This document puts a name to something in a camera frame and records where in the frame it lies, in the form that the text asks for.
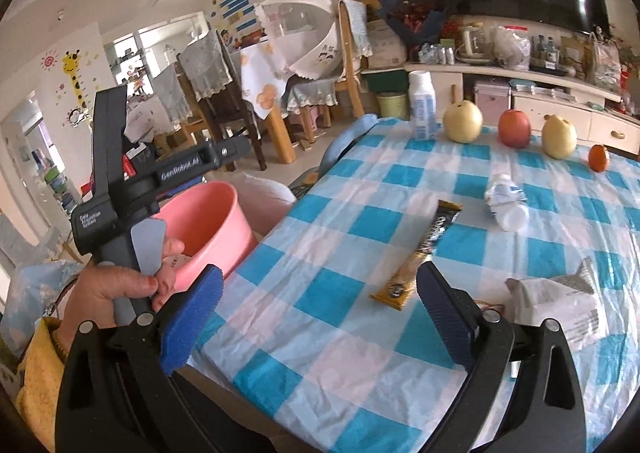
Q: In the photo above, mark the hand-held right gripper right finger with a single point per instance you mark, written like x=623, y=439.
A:
x=447, y=315

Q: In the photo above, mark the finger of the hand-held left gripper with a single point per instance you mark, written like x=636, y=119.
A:
x=230, y=153

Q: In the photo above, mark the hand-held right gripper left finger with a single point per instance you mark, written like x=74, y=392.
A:
x=192, y=318

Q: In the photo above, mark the gold black snack packet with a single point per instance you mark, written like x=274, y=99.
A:
x=425, y=248

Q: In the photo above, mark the pink plastic basin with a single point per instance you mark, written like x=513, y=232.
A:
x=210, y=228

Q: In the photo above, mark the white grey paper packet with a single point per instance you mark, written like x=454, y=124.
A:
x=555, y=303

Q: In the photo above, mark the white plastic bottle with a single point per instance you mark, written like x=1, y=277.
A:
x=507, y=205

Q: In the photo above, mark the person's left forearm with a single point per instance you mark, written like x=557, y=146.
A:
x=42, y=373

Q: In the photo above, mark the person's left hand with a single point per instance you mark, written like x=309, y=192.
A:
x=107, y=285

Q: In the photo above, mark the white plastic bag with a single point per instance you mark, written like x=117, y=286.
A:
x=265, y=193

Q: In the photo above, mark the white floral tablecloth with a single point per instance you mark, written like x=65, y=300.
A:
x=265, y=83

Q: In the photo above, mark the wooden chair grey lace cover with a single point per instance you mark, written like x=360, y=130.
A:
x=172, y=93
x=207, y=65

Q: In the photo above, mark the blue chair back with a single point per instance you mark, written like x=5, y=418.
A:
x=345, y=140

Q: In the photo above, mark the blue white checkered tablecloth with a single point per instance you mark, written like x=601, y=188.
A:
x=350, y=233

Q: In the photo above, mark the light blue patterned cloth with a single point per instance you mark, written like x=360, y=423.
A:
x=35, y=288

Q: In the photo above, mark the white mesh food cover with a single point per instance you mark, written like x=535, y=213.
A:
x=310, y=33

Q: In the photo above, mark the yellow pear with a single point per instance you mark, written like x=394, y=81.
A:
x=462, y=122
x=559, y=137

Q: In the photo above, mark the red apple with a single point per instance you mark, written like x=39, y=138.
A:
x=514, y=129

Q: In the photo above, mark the white drink bottle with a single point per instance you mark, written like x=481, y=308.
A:
x=422, y=105

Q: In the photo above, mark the orange tangerine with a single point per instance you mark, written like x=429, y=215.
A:
x=598, y=158

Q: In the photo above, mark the dark blue flower bouquet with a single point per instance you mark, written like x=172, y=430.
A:
x=412, y=15

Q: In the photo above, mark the white television cabinet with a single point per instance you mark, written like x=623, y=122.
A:
x=605, y=128

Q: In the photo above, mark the clear jug appliance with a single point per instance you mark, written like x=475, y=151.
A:
x=470, y=40

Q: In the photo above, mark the clear plastic bag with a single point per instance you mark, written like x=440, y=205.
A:
x=512, y=47

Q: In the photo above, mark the giraffe wall sticker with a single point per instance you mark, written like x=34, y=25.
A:
x=75, y=78

